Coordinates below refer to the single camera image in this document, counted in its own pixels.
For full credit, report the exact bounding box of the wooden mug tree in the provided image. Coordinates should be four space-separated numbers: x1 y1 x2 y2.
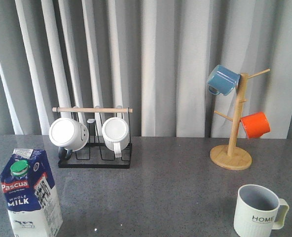
210 69 270 170

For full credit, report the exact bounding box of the blue enamel mug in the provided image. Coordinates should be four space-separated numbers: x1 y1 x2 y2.
207 65 241 96

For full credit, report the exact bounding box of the black wire mug rack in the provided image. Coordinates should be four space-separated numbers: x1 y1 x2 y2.
52 107 133 168

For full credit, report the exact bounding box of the orange enamel mug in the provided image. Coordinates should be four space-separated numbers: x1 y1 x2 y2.
240 112 271 138

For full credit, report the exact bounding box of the white HOME mug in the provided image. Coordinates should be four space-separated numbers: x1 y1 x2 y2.
233 184 289 237

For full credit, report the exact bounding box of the blue white milk carton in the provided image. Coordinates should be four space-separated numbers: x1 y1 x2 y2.
0 149 63 237

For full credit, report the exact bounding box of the white ribbed mug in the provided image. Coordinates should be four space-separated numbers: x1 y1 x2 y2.
102 117 129 158

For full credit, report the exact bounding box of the grey pleated curtain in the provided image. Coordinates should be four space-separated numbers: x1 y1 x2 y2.
0 0 292 139

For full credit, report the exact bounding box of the white smiley face mug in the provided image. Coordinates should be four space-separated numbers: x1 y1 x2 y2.
49 118 89 160

